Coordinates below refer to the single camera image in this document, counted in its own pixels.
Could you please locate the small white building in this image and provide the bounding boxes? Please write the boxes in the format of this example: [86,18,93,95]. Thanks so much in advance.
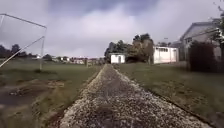
[110,53,127,65]

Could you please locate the clump of trees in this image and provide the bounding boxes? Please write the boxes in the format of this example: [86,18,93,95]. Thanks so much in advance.
[103,33,155,64]

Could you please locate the grey speckled path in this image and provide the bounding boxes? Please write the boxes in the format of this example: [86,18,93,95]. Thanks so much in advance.
[58,63,214,128]

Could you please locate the row of distant buildings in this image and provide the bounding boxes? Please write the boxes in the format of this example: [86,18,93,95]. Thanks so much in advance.
[49,55,106,66]

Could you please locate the wide grass field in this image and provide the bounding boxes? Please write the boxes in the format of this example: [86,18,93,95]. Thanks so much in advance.
[0,59,104,128]

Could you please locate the large white building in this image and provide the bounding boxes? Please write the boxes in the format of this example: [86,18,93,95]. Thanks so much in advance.
[153,45,180,65]

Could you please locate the grass verge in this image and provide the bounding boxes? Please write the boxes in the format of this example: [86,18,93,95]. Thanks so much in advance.
[113,61,224,128]

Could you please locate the dark bush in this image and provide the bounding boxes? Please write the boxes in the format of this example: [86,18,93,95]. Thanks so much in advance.
[186,40,218,73]

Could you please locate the grey building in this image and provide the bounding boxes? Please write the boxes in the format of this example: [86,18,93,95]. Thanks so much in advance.
[179,21,224,63]

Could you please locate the distant low trees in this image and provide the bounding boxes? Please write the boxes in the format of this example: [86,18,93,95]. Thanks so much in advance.
[0,43,38,60]

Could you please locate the tree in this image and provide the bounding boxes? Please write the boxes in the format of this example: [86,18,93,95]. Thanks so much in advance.
[213,3,224,61]

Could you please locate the white goal frame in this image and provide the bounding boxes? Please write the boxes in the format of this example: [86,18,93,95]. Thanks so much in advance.
[0,13,48,72]

